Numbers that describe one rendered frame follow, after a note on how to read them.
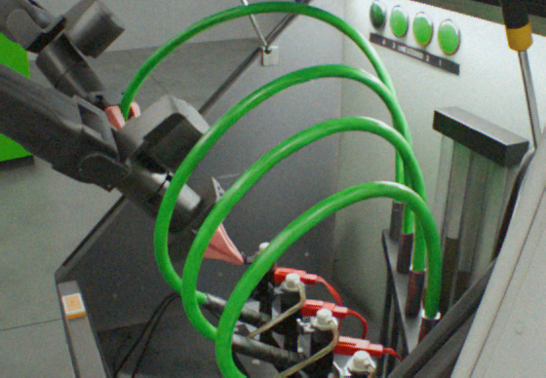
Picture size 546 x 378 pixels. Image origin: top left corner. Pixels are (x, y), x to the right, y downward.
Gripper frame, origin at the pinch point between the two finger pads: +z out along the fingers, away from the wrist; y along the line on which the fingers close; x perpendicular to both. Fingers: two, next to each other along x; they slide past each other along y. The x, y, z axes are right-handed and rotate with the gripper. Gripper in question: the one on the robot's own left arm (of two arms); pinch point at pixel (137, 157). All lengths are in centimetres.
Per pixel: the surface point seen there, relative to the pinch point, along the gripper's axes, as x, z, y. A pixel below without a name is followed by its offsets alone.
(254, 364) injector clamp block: 6.6, 30.8, -0.5
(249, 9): -24.1, -3.2, 0.8
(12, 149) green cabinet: 192, -128, 241
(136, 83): -7.5, -6.5, -1.8
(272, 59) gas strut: -15.5, -2.9, 29.5
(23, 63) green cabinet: 146, -157, 239
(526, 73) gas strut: -42, 23, -24
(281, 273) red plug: -4.0, 23.7, 2.0
